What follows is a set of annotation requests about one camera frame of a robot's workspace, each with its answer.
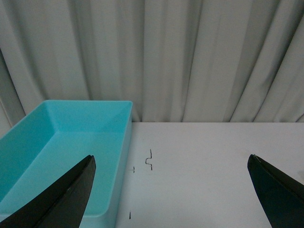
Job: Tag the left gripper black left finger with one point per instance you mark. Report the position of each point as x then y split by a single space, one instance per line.
62 204

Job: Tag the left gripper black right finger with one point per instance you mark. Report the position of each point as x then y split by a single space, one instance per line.
281 197

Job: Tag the turquoise plastic bin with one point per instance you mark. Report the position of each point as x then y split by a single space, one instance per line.
56 136

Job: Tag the grey pleated curtain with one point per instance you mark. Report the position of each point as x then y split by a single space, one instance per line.
176 60

